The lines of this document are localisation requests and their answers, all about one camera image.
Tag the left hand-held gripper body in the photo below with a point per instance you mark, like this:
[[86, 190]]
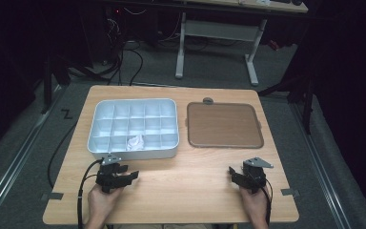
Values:
[[108, 178]]

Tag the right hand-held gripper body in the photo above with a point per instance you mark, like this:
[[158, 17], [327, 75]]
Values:
[[253, 179]]

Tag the white sock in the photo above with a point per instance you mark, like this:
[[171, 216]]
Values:
[[135, 143]]

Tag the white divided storage box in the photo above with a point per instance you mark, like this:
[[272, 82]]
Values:
[[133, 124]]

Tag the person's right hand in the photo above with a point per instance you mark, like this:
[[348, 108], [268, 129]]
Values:
[[254, 203]]

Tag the person's left hand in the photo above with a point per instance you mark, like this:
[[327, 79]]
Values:
[[103, 202]]

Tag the grey tape piece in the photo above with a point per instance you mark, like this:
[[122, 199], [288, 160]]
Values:
[[289, 192], [53, 196]]

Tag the brown flat tray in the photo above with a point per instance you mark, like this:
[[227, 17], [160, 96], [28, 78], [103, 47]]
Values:
[[224, 125]]

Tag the grey round table grommet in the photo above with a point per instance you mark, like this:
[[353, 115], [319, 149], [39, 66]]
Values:
[[208, 101]]

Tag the black metal stand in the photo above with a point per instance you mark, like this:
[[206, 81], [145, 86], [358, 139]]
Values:
[[47, 92], [308, 105]]

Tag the small red object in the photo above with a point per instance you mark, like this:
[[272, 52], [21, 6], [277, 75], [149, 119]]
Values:
[[274, 45]]

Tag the wooden desk with white legs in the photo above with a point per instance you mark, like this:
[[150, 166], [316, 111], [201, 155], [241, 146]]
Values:
[[219, 30]]

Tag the metal floor rail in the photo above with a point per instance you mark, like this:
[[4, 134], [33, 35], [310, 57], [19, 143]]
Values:
[[321, 165], [19, 159]]

